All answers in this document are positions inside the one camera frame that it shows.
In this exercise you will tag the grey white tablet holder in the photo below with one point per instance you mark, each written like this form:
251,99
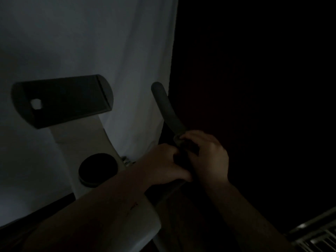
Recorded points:
63,101

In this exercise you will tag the grey cleaning cloth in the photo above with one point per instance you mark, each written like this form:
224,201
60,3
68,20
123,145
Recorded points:
183,152

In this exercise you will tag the white exercise bike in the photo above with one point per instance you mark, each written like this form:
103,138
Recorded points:
86,144

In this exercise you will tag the person's right forearm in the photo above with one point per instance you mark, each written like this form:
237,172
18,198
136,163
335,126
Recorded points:
249,220

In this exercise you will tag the metal drying rack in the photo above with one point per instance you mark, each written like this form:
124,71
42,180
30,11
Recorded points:
315,233

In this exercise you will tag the person's right hand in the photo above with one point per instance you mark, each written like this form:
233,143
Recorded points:
210,160

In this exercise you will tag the person's left hand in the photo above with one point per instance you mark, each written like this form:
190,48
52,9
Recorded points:
162,165

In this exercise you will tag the white hanging sheet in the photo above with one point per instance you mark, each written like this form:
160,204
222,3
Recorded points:
78,36

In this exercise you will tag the person's left forearm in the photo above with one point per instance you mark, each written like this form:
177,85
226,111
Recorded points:
92,215

